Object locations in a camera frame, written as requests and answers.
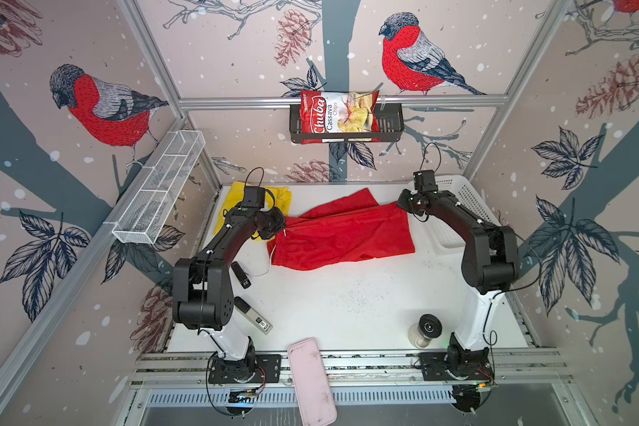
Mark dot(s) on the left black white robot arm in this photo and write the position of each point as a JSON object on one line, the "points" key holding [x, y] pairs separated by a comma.
{"points": [[203, 296]]}

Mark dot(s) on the white plastic basket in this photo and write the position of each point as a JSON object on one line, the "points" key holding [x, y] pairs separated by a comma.
{"points": [[471, 228]]}

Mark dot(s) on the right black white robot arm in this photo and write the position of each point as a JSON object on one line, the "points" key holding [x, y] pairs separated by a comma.
{"points": [[489, 266]]}

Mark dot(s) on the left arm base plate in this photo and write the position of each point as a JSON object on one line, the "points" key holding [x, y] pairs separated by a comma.
{"points": [[264, 369]]}

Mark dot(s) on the jar with black lid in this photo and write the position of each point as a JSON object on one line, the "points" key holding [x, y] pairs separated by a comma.
{"points": [[426, 329]]}

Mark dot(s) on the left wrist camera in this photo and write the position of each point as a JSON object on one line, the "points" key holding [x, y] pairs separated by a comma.
{"points": [[254, 197]]}

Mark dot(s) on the white wire wall basket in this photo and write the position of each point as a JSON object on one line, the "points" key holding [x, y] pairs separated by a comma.
{"points": [[151, 206]]}

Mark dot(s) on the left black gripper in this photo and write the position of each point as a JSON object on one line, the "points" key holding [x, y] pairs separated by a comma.
{"points": [[280, 221]]}

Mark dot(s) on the grey white remote device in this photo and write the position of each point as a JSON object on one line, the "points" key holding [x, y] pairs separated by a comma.
{"points": [[253, 316]]}

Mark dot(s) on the red shorts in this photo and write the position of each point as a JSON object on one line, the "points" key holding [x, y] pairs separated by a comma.
{"points": [[350, 229]]}

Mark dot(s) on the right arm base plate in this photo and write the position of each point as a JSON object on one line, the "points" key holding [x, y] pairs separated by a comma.
{"points": [[434, 366]]}

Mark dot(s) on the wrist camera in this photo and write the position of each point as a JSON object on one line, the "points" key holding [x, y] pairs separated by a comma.
{"points": [[425, 181], [254, 197]]}

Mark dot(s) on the pink silicone case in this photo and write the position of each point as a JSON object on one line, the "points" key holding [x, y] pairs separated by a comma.
{"points": [[313, 394]]}

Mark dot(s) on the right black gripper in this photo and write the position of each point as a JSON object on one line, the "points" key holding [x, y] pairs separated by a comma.
{"points": [[405, 193]]}

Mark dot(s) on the red cassava chips bag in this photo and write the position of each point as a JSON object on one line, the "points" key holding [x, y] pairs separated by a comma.
{"points": [[326, 113]]}

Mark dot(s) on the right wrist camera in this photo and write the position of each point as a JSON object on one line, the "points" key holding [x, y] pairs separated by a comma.
{"points": [[425, 181]]}

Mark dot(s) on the yellow shorts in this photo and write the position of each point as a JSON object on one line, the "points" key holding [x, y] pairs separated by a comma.
{"points": [[280, 197]]}

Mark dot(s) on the black wall shelf basket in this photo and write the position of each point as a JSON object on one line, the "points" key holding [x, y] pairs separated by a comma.
{"points": [[388, 117]]}

